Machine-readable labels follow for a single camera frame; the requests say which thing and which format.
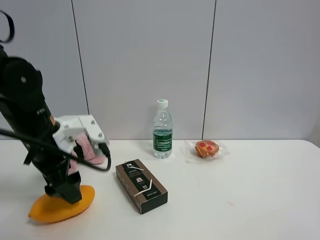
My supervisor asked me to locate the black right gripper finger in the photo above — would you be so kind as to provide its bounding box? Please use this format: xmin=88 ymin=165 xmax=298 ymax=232
xmin=44 ymin=172 xmax=82 ymax=205

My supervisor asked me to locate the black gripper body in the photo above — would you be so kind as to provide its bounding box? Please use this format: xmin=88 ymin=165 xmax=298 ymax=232
xmin=23 ymin=134 xmax=81 ymax=187

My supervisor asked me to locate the orange mango fruit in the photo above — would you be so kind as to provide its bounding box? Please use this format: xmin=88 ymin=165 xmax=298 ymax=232
xmin=28 ymin=185 xmax=95 ymax=224

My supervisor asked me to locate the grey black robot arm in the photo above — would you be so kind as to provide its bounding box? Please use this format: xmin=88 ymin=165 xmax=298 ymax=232
xmin=0 ymin=49 xmax=82 ymax=204

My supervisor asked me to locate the pink rolled towel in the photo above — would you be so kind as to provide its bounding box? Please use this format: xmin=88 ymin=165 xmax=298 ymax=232
xmin=71 ymin=133 xmax=106 ymax=165

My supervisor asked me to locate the brown capsule box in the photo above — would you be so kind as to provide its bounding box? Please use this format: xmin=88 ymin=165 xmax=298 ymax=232
xmin=115 ymin=159 xmax=168 ymax=215

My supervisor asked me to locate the clear water bottle green label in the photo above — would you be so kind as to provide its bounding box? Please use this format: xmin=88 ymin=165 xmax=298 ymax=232
xmin=152 ymin=99 xmax=173 ymax=159

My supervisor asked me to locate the wrapped pastry in plastic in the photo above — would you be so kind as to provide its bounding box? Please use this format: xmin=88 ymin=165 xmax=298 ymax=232
xmin=184 ymin=139 xmax=230 ymax=164

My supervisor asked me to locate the black cable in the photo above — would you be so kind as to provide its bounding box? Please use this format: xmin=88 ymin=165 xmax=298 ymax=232
xmin=0 ymin=9 xmax=112 ymax=172

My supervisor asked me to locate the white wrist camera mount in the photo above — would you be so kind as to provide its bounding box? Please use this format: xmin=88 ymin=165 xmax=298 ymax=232
xmin=52 ymin=115 xmax=109 ymax=156

